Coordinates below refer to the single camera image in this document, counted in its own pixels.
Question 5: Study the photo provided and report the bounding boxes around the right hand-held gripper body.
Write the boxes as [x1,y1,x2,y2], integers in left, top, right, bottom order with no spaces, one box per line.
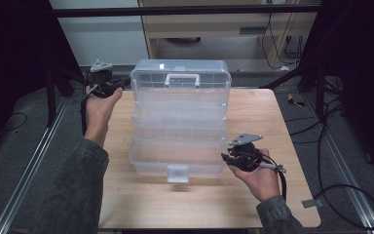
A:
[227,132,264,173]

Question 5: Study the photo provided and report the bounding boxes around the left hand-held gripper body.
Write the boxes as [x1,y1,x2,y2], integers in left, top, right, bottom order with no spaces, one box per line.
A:
[87,58,118,98]

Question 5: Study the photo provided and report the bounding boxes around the clear plastic storage box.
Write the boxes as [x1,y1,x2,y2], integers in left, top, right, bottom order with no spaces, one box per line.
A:
[128,58,233,183]

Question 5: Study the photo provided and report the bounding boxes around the person's right hand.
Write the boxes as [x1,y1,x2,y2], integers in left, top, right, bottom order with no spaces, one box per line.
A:
[229,148,281,203]

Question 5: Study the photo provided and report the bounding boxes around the person's left hand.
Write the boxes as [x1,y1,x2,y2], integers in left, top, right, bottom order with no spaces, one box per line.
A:
[84,86,124,149]

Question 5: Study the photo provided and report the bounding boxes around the white cabinet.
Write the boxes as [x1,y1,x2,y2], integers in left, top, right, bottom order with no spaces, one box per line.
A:
[50,0,152,67]

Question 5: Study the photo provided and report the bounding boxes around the black metal stand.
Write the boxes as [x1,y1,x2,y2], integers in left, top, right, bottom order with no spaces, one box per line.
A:
[44,61,92,128]
[260,55,326,121]

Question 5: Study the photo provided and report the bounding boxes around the black and yellow tape strip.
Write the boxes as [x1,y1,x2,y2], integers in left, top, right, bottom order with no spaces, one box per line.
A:
[286,93,306,108]

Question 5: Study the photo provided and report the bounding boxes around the grey tape piece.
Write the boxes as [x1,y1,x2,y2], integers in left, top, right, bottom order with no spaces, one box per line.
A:
[301,198,324,210]

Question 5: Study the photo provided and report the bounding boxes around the black horizontal bar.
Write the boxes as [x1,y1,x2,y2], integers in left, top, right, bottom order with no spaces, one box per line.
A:
[53,4,320,18]

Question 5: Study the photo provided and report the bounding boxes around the dark curtain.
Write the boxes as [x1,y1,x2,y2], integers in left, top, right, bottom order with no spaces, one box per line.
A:
[0,0,82,157]
[301,0,374,179]

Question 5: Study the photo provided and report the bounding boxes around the wooden desk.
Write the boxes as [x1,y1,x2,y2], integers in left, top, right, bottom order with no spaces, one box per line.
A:
[138,0,322,71]

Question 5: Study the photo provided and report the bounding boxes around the left hand-held gripper cable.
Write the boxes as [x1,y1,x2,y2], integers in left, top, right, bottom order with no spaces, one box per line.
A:
[79,69,100,137]

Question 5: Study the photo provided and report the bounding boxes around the hand-held gripper cable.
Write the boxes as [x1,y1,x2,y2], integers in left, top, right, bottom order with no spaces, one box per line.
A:
[256,152,288,203]
[79,69,100,137]

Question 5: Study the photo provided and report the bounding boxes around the right hand-held gripper cable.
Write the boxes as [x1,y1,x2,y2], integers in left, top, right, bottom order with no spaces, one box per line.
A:
[256,152,288,203]

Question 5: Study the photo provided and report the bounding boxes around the long black floor cable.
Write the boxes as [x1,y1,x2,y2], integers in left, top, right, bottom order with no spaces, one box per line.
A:
[285,97,374,230]

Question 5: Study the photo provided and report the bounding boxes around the thin black floor cable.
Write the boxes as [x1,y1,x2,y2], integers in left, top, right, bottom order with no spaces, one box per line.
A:
[1,111,29,133]

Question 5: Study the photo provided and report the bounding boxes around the metal floor rail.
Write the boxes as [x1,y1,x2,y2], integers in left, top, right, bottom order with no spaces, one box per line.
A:
[305,94,374,234]
[0,97,70,234]

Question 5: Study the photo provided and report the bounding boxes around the black cables under desk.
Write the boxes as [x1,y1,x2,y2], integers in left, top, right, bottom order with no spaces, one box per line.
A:
[261,13,306,71]

